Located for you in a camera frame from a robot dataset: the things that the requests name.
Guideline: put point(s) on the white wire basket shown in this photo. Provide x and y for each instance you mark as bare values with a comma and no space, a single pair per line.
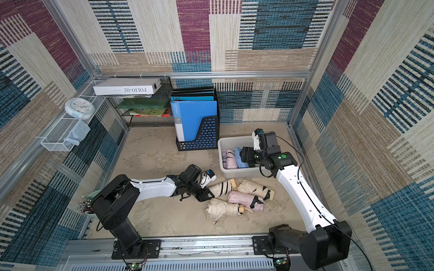
54,139

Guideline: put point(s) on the blue umbrella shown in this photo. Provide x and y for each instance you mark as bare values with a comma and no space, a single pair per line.
240,163

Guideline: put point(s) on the red book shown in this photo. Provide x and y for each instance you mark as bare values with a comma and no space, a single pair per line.
151,112

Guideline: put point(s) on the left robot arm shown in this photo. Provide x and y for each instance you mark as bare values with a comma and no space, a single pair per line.
114,202

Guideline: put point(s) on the black mesh file holder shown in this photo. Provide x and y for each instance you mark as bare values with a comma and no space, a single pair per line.
208,133

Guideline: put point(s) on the purple umbrella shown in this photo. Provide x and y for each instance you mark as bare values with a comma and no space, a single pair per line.
224,159

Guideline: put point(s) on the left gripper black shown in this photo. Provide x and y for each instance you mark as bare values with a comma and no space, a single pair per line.
205,191

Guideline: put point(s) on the teal file folder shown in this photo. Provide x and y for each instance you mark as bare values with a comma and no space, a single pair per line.
192,98

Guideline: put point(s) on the white round clock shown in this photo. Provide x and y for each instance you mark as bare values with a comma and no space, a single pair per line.
79,108

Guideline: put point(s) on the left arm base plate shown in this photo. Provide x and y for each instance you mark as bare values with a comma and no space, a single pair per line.
145,249

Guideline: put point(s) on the mint green pen cup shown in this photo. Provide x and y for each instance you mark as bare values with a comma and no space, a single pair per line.
85,206

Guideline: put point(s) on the black wire shelf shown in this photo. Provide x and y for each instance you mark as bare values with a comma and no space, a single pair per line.
135,121

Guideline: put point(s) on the beige umbrella black stripes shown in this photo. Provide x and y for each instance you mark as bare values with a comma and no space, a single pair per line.
224,188

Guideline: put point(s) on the pale pink small umbrella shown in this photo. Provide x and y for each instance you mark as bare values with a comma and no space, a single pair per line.
231,162

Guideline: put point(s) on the beige umbrella front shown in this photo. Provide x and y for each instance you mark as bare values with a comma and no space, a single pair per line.
218,210

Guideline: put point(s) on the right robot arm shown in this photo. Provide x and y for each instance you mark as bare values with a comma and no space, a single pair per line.
325,240

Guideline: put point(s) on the beige umbrella right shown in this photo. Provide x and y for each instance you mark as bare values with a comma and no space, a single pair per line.
250,187

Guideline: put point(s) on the blue clip file folder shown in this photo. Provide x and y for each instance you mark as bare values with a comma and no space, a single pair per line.
188,116

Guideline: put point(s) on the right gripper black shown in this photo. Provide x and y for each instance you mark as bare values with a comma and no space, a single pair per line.
247,156

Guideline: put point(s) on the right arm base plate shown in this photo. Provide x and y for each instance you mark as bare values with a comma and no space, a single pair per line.
262,246

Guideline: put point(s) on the white folio box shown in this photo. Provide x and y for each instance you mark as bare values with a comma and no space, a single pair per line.
127,86

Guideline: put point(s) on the grey plastic storage box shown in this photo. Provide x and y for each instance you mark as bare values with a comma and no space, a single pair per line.
230,143

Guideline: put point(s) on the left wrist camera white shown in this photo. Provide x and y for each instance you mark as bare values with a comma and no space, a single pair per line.
207,177

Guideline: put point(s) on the light blue cloth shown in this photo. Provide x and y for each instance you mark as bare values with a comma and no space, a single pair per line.
77,134

